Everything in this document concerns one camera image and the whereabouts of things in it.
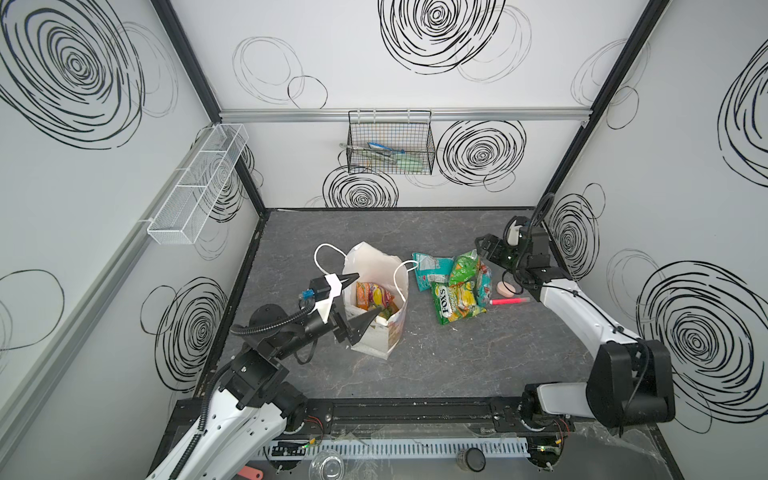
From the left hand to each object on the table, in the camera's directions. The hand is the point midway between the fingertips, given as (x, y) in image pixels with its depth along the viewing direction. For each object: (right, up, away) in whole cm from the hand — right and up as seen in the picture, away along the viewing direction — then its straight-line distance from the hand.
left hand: (368, 293), depth 59 cm
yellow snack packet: (-1, -7, +28) cm, 28 cm away
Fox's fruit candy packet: (+24, -8, +30) cm, 39 cm away
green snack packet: (+27, +2, +30) cm, 40 cm away
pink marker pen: (+42, -9, +35) cm, 56 cm away
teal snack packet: (+18, 0, +37) cm, 41 cm away
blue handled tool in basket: (+2, +38, +32) cm, 50 cm away
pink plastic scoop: (-26, -41, +6) cm, 49 cm away
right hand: (+32, +9, +27) cm, 43 cm away
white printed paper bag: (0, +3, +22) cm, 22 cm away
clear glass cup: (-10, -41, +9) cm, 43 cm away
